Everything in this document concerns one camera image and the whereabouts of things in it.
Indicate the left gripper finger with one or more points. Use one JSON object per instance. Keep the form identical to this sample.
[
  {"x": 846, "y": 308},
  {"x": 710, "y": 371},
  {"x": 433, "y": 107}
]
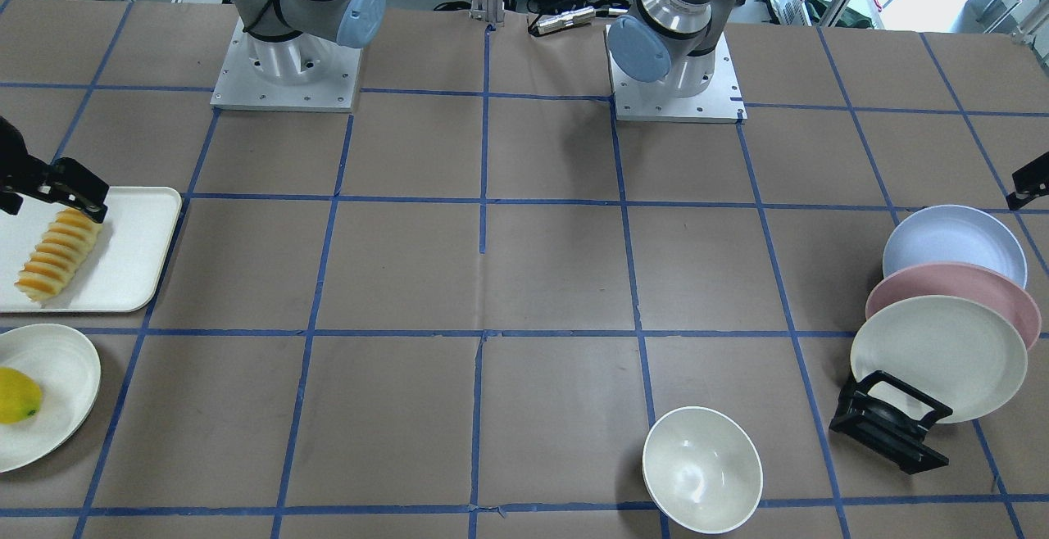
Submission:
[{"x": 1029, "y": 182}]

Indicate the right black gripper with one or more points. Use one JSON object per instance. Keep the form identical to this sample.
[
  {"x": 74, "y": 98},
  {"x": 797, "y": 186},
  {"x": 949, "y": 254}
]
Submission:
[{"x": 33, "y": 178}]

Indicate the striped bread loaf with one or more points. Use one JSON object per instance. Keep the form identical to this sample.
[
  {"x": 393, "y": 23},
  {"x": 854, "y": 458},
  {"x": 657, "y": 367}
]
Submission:
[{"x": 58, "y": 255}]

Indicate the blue plate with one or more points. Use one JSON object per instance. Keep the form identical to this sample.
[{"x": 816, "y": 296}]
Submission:
[{"x": 960, "y": 234}]

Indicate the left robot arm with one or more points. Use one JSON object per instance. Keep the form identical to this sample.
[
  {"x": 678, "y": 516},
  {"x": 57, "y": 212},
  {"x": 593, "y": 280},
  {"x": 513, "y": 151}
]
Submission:
[{"x": 807, "y": 117}]

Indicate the pink plate in rack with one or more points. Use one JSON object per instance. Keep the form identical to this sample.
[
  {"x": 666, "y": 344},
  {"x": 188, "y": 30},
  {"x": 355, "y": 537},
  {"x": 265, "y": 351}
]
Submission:
[{"x": 966, "y": 281}]

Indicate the cream plate under lemon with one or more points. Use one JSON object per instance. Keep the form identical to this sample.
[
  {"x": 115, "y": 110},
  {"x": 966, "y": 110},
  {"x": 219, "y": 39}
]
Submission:
[{"x": 66, "y": 365}]

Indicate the cream plate in rack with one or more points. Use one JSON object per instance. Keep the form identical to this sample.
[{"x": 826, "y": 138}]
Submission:
[{"x": 959, "y": 352}]

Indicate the white rectangular tray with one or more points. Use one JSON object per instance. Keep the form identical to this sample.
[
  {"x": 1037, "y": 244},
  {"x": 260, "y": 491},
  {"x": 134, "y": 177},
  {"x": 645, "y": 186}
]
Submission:
[{"x": 122, "y": 271}]

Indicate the yellow lemon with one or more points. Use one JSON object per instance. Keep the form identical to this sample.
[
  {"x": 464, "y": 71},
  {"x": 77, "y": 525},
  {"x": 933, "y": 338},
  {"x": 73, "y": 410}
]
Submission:
[{"x": 21, "y": 396}]

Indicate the black dish rack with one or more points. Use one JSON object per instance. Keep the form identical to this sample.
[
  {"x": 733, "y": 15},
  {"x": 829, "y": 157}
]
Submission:
[{"x": 886, "y": 429}]

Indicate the white ceramic bowl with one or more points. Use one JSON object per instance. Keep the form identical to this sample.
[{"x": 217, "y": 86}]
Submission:
[{"x": 702, "y": 470}]

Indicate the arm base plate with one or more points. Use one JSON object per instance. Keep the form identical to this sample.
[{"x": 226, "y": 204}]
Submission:
[
  {"x": 699, "y": 89},
  {"x": 303, "y": 74}
]

